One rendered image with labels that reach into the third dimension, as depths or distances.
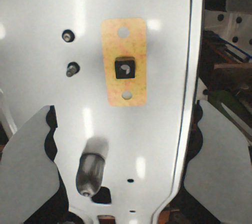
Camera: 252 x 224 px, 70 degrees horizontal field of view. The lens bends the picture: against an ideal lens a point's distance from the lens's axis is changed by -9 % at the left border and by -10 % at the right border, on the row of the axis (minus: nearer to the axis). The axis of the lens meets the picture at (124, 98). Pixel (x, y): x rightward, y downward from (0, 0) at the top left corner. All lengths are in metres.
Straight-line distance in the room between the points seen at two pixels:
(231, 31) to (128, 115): 0.39
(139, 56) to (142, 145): 0.11
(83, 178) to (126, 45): 0.15
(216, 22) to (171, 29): 0.35
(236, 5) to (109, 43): 0.13
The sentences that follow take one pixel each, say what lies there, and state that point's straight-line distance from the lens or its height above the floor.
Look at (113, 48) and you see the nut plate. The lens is 0.17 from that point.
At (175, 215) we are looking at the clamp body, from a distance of 0.51.
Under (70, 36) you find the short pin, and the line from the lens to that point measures 0.18.
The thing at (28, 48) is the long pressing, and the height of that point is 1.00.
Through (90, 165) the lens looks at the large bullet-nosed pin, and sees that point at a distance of 0.24.
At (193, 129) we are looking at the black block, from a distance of 0.39.
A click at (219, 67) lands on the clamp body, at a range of 0.28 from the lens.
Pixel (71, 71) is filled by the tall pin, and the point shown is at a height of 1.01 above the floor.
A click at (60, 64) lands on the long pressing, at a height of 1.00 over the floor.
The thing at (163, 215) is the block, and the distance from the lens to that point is 0.93.
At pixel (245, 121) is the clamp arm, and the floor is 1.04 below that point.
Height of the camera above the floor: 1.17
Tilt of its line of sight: 60 degrees down
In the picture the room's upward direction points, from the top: 177 degrees counter-clockwise
